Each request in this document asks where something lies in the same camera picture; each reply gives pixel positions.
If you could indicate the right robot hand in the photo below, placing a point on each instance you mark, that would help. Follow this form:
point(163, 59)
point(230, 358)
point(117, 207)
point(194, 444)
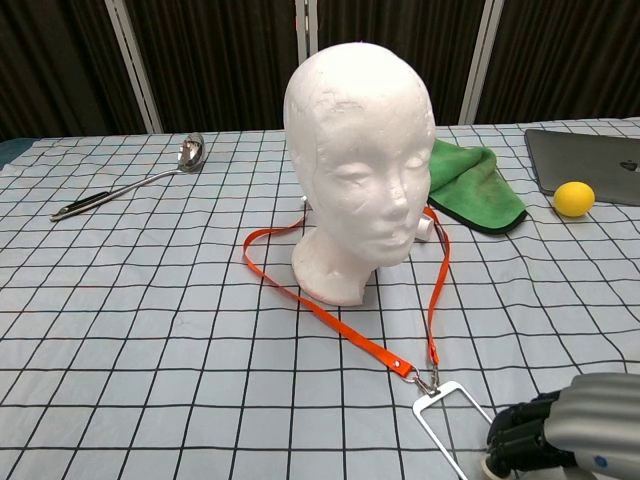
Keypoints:
point(590, 415)

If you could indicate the white framed badge holder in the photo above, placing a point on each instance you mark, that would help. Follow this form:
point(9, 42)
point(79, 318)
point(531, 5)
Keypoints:
point(419, 409)

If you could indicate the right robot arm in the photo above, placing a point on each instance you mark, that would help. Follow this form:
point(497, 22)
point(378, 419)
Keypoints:
point(610, 467)

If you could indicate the white foam mannequin head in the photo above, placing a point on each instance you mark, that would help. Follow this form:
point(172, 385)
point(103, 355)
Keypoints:
point(350, 150)

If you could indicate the yellow ball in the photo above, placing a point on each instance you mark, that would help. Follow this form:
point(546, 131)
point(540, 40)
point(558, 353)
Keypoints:
point(574, 200)

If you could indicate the green microfibre cloth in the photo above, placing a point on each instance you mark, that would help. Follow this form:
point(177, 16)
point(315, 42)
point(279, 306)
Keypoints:
point(480, 185)

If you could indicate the grey closed laptop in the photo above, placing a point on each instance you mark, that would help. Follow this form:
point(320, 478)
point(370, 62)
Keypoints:
point(585, 160)

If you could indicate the black folding screen panel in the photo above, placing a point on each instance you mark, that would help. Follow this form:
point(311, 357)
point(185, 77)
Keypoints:
point(565, 55)
point(60, 50)
point(450, 55)
point(215, 60)

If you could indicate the blue checked tablecloth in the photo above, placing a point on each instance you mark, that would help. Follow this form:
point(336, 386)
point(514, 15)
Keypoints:
point(150, 350)

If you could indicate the blue padded table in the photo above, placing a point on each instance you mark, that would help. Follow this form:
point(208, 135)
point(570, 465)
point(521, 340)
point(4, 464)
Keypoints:
point(10, 150)

